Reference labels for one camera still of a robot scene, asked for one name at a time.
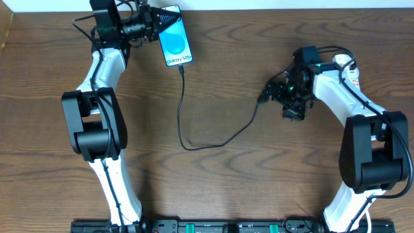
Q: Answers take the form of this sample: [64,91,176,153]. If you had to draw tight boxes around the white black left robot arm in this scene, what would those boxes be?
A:
[61,1,182,232]

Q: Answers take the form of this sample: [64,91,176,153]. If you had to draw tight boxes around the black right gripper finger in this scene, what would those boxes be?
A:
[282,107,306,121]
[257,81,274,104]

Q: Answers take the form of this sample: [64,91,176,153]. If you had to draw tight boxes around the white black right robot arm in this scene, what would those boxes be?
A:
[257,45,413,232]

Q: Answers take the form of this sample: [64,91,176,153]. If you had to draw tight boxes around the black usb charging cable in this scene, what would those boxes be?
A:
[176,63,260,151]

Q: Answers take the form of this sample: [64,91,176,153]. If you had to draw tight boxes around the blue samsung galaxy phone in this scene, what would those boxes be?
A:
[159,19,193,67]

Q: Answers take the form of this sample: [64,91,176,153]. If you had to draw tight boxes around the white usb wall charger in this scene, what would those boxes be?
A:
[332,54,360,82]

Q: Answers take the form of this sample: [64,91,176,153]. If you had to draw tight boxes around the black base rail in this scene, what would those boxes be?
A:
[69,218,396,233]

